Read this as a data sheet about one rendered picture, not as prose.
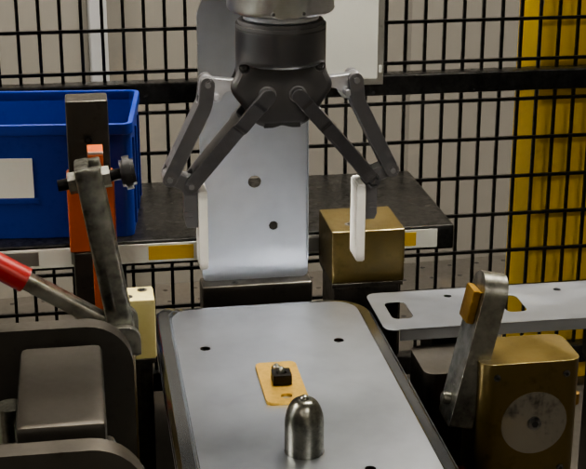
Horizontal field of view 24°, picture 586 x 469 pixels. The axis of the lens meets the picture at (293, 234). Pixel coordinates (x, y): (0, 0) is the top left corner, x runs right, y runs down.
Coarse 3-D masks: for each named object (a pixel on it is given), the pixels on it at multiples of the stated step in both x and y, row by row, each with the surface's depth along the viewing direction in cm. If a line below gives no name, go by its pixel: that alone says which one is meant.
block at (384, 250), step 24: (336, 216) 148; (384, 216) 148; (336, 240) 144; (384, 240) 145; (336, 264) 145; (360, 264) 145; (384, 264) 146; (336, 288) 146; (360, 288) 146; (384, 288) 147
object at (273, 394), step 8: (256, 368) 125; (264, 368) 125; (272, 368) 122; (288, 368) 122; (296, 368) 125; (264, 376) 123; (272, 376) 122; (280, 376) 121; (288, 376) 121; (296, 376) 123; (264, 384) 121; (272, 384) 121; (280, 384) 121; (288, 384) 121; (296, 384) 121; (264, 392) 120; (272, 392) 120; (280, 392) 120; (288, 392) 120; (296, 392) 120; (304, 392) 120; (272, 400) 118; (280, 400) 118; (288, 400) 118
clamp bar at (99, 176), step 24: (96, 168) 111; (120, 168) 112; (72, 192) 113; (96, 192) 112; (96, 216) 112; (96, 240) 113; (96, 264) 114; (120, 264) 114; (120, 288) 115; (120, 312) 116
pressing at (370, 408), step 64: (192, 320) 136; (256, 320) 136; (320, 320) 136; (192, 384) 122; (256, 384) 122; (320, 384) 122; (384, 384) 122; (192, 448) 110; (256, 448) 111; (384, 448) 111
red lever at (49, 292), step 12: (0, 252) 114; (0, 264) 113; (12, 264) 114; (0, 276) 114; (12, 276) 114; (24, 276) 114; (36, 276) 115; (24, 288) 115; (36, 288) 115; (48, 288) 115; (60, 288) 116; (48, 300) 115; (60, 300) 115; (72, 300) 116; (84, 300) 117; (72, 312) 116; (84, 312) 116; (96, 312) 116
